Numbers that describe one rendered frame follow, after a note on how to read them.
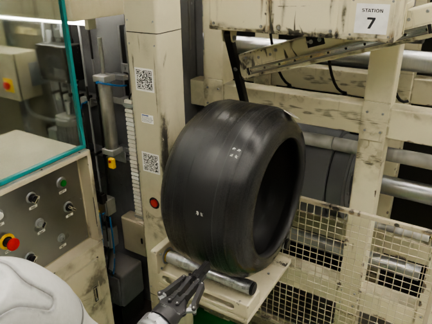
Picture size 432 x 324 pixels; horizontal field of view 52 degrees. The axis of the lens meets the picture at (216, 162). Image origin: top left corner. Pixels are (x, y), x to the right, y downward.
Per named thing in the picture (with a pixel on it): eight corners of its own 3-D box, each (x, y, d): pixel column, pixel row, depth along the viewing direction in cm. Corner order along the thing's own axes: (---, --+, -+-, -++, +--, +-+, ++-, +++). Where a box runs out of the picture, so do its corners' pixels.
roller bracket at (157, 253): (151, 272, 155) (149, 250, 151) (211, 220, 186) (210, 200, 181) (159, 276, 153) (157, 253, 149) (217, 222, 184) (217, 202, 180)
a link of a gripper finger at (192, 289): (173, 303, 117) (177, 305, 116) (197, 275, 125) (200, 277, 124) (175, 312, 119) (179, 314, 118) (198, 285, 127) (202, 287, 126)
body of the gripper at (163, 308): (171, 319, 110) (191, 294, 116) (144, 307, 114) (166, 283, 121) (175, 339, 114) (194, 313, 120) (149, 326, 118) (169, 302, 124)
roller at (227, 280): (171, 249, 158) (168, 261, 158) (164, 248, 154) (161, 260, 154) (258, 282, 142) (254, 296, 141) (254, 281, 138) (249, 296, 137)
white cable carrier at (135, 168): (135, 219, 168) (123, 99, 148) (144, 213, 172) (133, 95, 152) (144, 222, 166) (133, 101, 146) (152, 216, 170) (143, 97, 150)
